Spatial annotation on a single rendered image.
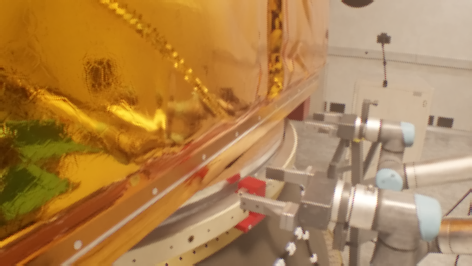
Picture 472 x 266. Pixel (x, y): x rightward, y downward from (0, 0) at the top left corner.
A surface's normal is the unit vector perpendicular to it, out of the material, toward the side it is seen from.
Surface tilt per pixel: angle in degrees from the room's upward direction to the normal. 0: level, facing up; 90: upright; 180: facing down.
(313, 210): 90
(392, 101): 90
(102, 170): 101
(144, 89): 88
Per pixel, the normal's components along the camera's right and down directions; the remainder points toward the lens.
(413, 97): -0.39, 0.29
